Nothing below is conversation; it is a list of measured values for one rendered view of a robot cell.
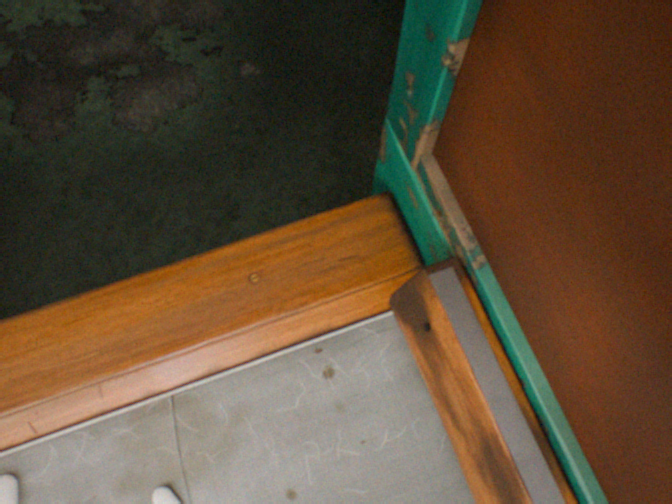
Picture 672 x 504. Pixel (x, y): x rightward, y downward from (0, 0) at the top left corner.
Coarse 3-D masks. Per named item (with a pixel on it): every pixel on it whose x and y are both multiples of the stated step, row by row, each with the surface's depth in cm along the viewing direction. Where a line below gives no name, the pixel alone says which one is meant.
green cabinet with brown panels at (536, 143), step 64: (448, 0) 42; (512, 0) 37; (576, 0) 32; (640, 0) 28; (448, 64) 46; (512, 64) 40; (576, 64) 33; (640, 64) 29; (448, 128) 52; (512, 128) 42; (576, 128) 35; (640, 128) 30; (448, 192) 56; (512, 192) 45; (576, 192) 37; (640, 192) 32; (512, 256) 49; (576, 256) 40; (640, 256) 34; (512, 320) 52; (576, 320) 42; (640, 320) 36; (576, 384) 45; (640, 384) 38; (576, 448) 48; (640, 448) 40
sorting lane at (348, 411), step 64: (384, 320) 65; (192, 384) 62; (256, 384) 63; (320, 384) 63; (384, 384) 63; (64, 448) 60; (128, 448) 60; (192, 448) 60; (256, 448) 60; (320, 448) 60; (384, 448) 61; (448, 448) 61
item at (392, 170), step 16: (384, 128) 64; (384, 144) 66; (384, 160) 68; (400, 160) 62; (384, 176) 70; (400, 176) 64; (416, 176) 61; (400, 192) 66; (416, 192) 61; (400, 208) 68; (416, 208) 63; (416, 224) 65; (432, 224) 60; (416, 240) 66; (432, 240) 61; (432, 256) 63; (448, 256) 58
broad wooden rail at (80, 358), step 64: (384, 192) 68; (192, 256) 66; (256, 256) 65; (320, 256) 65; (384, 256) 65; (64, 320) 62; (128, 320) 62; (192, 320) 62; (256, 320) 63; (320, 320) 64; (0, 384) 60; (64, 384) 60; (128, 384) 61; (0, 448) 60
